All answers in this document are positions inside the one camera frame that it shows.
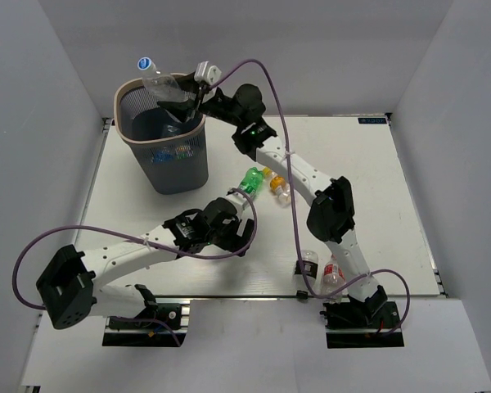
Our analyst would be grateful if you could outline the black label water bottle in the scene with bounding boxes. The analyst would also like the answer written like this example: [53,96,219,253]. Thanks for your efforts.
[292,250,319,302]

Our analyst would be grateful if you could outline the blue label water bottle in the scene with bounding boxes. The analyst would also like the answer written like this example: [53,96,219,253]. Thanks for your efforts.
[151,150,173,164]

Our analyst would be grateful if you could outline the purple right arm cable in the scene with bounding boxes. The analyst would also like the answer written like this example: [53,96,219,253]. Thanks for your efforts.
[206,59,412,337]

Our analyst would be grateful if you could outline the green Sprite bottle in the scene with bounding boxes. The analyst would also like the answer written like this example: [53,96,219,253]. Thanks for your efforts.
[174,145,194,160]
[238,167,264,200]

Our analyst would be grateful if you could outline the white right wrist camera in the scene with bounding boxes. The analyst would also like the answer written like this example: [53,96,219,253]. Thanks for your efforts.
[193,61,222,86]

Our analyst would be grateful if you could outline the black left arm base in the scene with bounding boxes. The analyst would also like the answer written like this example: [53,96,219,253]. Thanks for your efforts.
[102,299,190,348]

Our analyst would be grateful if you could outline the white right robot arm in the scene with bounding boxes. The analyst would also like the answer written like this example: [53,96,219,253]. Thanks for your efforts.
[157,75,387,327]

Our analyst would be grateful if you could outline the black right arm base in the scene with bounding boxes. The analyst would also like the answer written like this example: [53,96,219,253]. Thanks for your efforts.
[320,301,404,350]

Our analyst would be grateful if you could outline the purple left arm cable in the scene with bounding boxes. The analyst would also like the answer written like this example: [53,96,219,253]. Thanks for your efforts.
[11,188,259,309]

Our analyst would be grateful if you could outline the blue table corner label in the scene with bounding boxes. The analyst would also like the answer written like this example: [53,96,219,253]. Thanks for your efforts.
[358,117,387,124]

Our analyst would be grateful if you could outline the blue orange label bottle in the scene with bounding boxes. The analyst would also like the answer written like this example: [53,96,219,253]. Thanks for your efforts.
[160,124,184,139]

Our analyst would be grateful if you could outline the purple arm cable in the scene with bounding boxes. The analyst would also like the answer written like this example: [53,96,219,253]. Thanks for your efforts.
[11,188,259,309]
[206,59,412,337]

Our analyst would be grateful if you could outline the red cap clear bottle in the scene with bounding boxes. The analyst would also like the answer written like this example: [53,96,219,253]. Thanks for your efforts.
[320,254,346,296]

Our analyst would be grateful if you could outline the clear unlabelled plastic bottle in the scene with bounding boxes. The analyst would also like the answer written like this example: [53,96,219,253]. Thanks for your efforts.
[137,56,188,123]

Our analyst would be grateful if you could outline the grey mesh waste bin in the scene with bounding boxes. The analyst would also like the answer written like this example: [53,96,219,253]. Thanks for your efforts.
[114,79,209,195]

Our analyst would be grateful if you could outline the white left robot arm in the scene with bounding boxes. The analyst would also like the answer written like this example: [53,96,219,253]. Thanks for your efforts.
[36,192,255,330]

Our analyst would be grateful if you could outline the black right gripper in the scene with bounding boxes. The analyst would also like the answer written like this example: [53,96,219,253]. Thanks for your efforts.
[158,70,246,129]

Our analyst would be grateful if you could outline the orange label clear bottle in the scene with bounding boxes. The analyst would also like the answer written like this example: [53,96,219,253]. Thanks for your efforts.
[263,167,291,206]

